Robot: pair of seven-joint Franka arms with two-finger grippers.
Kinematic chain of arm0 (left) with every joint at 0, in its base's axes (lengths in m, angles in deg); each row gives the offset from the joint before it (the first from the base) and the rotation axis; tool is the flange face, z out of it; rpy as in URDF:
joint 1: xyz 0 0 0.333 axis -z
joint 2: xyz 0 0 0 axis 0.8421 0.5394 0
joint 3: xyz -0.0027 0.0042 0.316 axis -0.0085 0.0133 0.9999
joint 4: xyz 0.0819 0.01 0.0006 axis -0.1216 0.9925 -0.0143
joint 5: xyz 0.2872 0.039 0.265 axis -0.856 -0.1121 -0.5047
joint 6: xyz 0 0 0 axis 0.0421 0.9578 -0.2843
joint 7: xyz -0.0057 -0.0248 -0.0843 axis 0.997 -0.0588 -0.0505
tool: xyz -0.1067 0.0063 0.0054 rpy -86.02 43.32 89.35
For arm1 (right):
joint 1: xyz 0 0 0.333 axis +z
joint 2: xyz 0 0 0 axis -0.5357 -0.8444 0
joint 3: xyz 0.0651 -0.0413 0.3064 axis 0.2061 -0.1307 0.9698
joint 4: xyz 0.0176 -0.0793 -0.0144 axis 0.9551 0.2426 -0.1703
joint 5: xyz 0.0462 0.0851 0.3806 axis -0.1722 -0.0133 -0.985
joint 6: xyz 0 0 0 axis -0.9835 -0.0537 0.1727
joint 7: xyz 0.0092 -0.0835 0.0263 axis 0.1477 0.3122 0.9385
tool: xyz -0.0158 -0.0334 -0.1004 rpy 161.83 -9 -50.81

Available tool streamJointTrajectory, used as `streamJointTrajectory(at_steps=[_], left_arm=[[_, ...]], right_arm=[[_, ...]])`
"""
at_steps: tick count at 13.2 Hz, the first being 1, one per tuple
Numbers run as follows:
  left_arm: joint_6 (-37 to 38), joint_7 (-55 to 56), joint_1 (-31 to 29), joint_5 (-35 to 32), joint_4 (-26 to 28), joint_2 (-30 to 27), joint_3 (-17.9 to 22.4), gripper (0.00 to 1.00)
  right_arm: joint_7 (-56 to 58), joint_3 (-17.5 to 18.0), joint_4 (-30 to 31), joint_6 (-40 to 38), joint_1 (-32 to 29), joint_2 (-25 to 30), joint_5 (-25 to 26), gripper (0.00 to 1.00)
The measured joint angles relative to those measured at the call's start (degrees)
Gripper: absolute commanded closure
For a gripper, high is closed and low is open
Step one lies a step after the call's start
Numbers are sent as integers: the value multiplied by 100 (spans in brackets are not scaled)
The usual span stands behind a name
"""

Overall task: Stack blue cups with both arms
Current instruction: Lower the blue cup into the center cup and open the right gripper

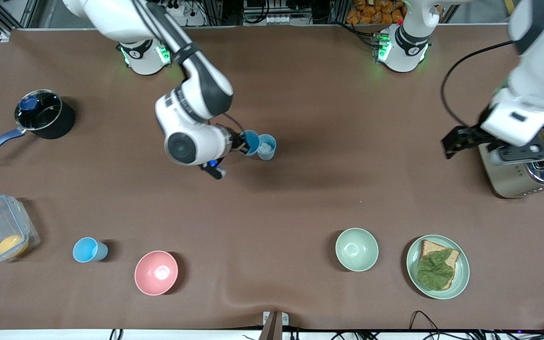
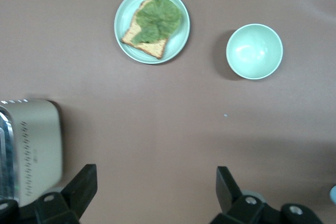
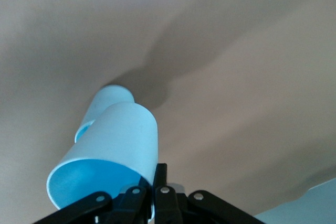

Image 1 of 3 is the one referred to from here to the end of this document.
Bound pale green bowl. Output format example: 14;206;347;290
335;228;379;272

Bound green lettuce leaf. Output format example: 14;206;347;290
416;249;455;289

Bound beige and chrome toaster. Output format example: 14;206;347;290
477;120;544;199

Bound pale green plate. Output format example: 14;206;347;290
406;235;470;300

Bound bright blue plastic cup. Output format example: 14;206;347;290
73;237;109;263
241;129;260;157

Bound pale blue plastic cup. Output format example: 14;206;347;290
256;134;277;161

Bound orange food piece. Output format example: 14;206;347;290
0;235;30;258

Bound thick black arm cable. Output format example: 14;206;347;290
440;40;518;129

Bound brown table cloth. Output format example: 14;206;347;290
0;25;544;331

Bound brown bread slice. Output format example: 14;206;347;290
418;239;461;290

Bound black pot with blue handle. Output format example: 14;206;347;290
0;89;76;163

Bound bag of orange buns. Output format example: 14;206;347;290
346;0;407;25

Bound thin black looped cable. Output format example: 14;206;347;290
409;310;442;340

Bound pink bowl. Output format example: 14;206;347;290
134;250;179;297

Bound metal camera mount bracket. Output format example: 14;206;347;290
259;310;289;340

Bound white power strip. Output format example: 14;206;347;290
158;1;188;17

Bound aluminium frame profile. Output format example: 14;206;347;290
0;0;41;38

